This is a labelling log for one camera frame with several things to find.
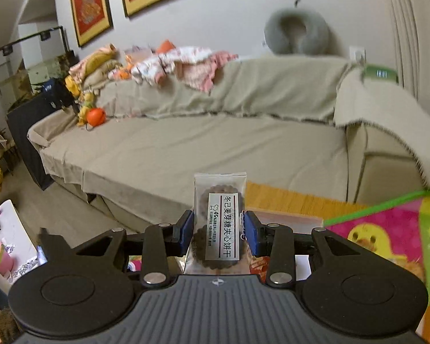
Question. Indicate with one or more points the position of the cream curtain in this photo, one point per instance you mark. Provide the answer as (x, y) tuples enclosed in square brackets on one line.
[(415, 36)]

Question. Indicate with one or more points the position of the grey neck pillow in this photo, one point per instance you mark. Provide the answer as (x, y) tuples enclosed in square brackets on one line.
[(283, 36)]

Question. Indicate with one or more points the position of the orange ball toy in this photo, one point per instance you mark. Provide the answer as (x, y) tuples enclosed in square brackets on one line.
[(95, 117)]

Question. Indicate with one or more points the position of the white wall outlet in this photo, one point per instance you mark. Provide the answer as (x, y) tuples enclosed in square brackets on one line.
[(357, 54)]

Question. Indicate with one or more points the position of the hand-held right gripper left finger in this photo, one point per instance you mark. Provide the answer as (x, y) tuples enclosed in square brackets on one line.
[(186, 234)]

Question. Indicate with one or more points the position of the white side table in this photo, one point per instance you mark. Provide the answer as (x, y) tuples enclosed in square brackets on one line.
[(10, 229)]

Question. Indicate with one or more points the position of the pink floral baby clothes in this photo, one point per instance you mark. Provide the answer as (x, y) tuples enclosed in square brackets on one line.
[(190, 64)]

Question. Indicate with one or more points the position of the small orange plush toy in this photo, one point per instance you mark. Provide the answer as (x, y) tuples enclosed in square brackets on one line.
[(121, 73)]

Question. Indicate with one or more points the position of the dark sandwich biscuit packet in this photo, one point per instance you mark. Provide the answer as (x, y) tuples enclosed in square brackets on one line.
[(218, 229)]

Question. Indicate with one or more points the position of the black framed glass tank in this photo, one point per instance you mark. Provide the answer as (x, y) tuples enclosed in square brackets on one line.
[(25, 75)]

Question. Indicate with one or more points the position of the green digital clock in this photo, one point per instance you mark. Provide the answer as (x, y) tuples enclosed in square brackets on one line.
[(380, 74)]

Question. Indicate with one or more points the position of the narrow red framed picture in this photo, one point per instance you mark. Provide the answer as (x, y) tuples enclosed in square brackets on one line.
[(91, 7)]

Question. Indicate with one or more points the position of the beige sofa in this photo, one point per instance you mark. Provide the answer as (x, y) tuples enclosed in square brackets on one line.
[(387, 165)]

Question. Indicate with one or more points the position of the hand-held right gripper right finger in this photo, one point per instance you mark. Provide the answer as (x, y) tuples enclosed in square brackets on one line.
[(252, 234)]

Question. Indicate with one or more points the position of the orange soft toy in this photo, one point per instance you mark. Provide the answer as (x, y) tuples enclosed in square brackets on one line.
[(165, 47)]

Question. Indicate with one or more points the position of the beige fringed throw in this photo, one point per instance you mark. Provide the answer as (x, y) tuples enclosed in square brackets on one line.
[(380, 107)]

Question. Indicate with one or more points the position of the yellow plush duck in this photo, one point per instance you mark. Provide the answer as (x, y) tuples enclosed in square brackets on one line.
[(73, 86)]

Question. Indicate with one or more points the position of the khaki sofa cover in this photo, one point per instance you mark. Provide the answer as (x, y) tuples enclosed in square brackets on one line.
[(200, 143)]

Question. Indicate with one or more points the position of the yellow plush pillow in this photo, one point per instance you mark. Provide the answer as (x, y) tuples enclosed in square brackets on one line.
[(96, 61)]

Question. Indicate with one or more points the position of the colourful cartoon play mat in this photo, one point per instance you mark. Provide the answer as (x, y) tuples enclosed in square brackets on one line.
[(380, 229)]

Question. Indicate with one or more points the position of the black cabinet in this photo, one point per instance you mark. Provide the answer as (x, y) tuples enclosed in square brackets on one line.
[(32, 129)]

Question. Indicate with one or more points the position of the pink cup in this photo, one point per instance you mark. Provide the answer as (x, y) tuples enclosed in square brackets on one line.
[(0, 258)]

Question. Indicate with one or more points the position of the dark red snack packet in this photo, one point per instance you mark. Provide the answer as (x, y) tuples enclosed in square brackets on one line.
[(259, 264)]

